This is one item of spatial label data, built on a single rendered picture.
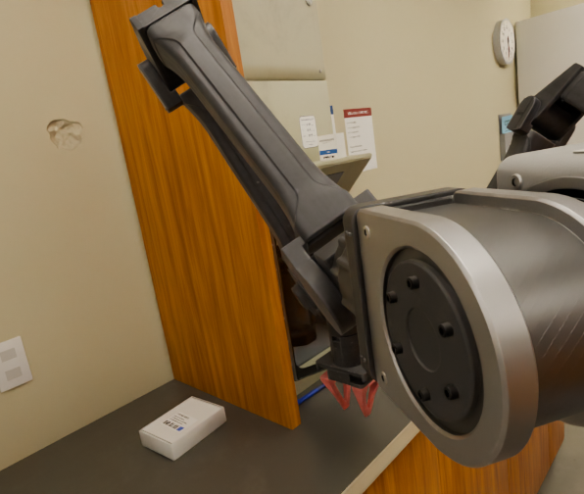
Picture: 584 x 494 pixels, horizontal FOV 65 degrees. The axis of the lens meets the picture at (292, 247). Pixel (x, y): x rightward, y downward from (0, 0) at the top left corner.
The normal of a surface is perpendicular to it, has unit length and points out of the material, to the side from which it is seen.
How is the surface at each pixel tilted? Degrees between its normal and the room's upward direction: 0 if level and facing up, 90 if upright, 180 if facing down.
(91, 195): 90
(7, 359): 90
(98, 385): 90
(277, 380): 90
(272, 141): 60
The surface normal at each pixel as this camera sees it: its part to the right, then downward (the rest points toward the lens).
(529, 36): -0.68, 0.25
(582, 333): 0.22, -0.02
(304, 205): -0.07, -0.29
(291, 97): 0.72, 0.04
